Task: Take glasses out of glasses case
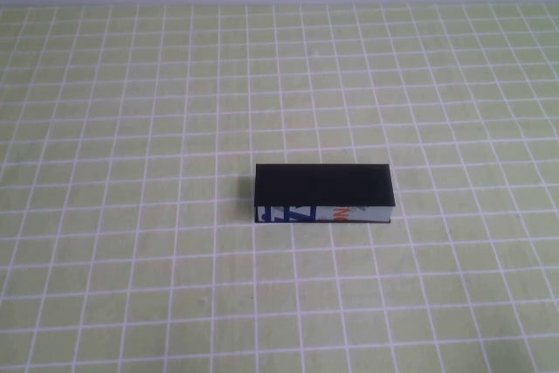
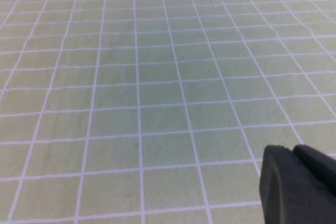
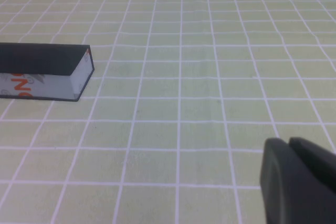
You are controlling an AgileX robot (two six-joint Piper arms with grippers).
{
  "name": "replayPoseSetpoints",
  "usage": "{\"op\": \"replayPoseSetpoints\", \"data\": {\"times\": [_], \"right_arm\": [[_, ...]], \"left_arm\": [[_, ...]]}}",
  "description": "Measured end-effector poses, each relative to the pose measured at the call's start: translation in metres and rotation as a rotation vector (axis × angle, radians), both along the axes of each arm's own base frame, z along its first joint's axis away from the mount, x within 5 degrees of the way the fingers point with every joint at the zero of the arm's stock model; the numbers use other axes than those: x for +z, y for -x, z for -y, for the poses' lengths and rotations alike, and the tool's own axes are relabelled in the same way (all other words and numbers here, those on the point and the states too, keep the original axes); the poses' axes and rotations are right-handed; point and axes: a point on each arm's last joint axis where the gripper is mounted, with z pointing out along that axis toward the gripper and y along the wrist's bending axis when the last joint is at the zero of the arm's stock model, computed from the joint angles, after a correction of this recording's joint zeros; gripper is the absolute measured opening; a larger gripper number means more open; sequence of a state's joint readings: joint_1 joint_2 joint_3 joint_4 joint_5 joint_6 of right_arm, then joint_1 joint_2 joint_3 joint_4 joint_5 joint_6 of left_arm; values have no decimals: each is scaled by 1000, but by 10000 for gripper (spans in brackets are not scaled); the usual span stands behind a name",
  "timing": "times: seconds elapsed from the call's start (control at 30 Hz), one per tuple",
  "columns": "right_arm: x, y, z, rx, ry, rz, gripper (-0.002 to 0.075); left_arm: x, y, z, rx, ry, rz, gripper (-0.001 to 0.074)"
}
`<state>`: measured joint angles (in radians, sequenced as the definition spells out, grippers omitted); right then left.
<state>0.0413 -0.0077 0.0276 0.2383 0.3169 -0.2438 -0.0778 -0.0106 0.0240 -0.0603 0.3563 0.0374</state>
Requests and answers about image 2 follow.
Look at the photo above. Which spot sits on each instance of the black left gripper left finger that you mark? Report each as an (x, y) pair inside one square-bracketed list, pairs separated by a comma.
[(283, 195)]

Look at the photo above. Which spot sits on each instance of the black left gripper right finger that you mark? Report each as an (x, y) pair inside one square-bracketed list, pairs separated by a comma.
[(317, 166)]

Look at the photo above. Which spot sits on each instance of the green white-checked tablecloth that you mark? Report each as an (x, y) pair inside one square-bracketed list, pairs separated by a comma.
[(131, 77)]

